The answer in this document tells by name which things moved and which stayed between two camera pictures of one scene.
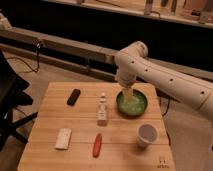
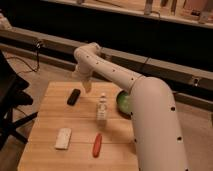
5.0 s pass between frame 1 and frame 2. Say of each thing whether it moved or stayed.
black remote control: stayed
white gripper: moved
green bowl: stayed
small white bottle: stayed
